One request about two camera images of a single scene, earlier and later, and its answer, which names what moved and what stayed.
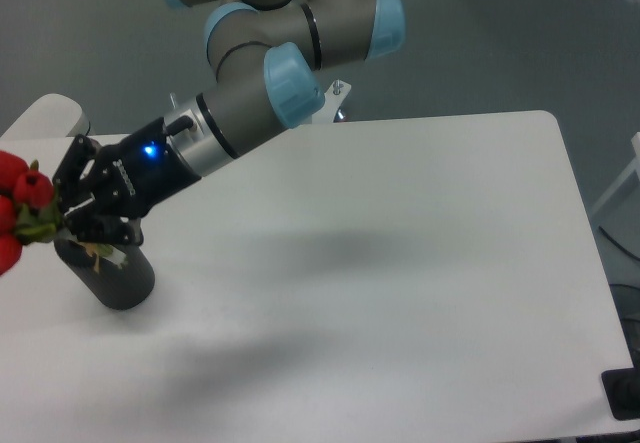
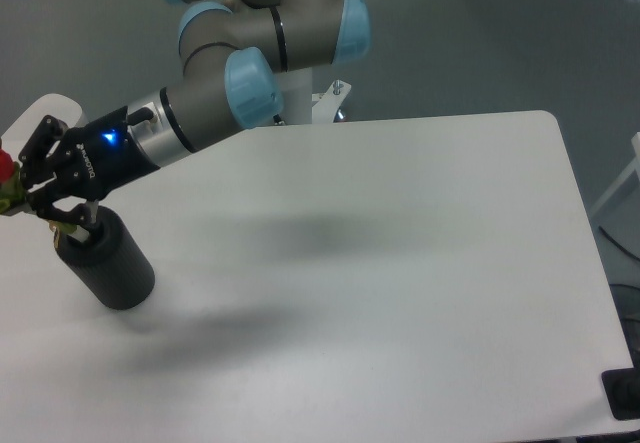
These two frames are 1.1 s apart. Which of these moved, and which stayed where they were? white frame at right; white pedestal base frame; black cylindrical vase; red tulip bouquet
Moved: red tulip bouquet
Stayed: white pedestal base frame; white frame at right; black cylindrical vase
